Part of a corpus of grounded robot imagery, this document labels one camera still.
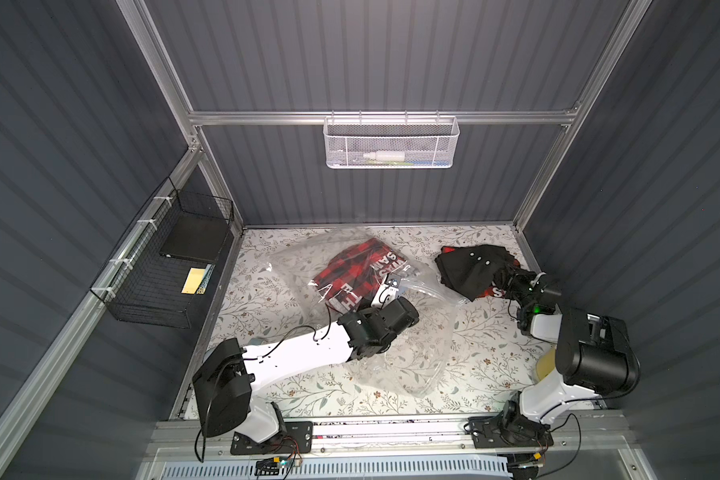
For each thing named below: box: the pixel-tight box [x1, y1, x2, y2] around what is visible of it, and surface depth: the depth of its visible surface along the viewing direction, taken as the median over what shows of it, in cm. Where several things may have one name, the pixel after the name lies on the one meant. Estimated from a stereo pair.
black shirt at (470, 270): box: [435, 245, 526, 301], surface depth 95 cm
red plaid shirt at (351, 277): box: [312, 238, 407, 313], surface depth 96 cm
